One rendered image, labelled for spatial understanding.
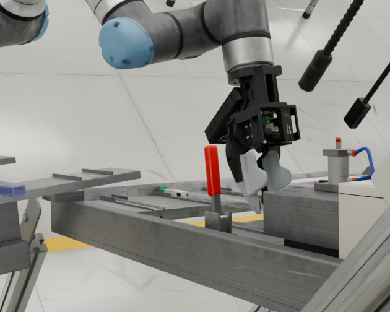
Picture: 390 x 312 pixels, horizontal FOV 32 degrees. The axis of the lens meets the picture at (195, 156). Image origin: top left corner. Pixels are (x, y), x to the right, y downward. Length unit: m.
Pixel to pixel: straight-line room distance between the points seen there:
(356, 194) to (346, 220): 0.03
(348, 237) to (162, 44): 0.50
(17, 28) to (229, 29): 0.62
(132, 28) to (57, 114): 1.51
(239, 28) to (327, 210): 0.42
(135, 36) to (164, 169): 1.47
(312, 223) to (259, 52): 0.39
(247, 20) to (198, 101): 1.81
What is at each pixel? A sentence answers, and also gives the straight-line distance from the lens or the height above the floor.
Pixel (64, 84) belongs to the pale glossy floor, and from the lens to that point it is 2.62.
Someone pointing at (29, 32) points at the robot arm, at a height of 0.72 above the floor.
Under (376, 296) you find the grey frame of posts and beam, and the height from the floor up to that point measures 1.25.
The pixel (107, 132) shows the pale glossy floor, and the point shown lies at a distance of 2.48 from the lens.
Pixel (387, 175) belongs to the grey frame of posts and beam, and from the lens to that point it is 0.51.
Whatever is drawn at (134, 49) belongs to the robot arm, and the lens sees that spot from 0.98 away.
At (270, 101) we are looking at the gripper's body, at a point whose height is 1.07.
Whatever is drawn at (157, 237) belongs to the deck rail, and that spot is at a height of 0.97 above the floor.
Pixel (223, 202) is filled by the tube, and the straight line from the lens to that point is 1.09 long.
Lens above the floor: 1.59
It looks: 39 degrees down
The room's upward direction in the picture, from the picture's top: 28 degrees clockwise
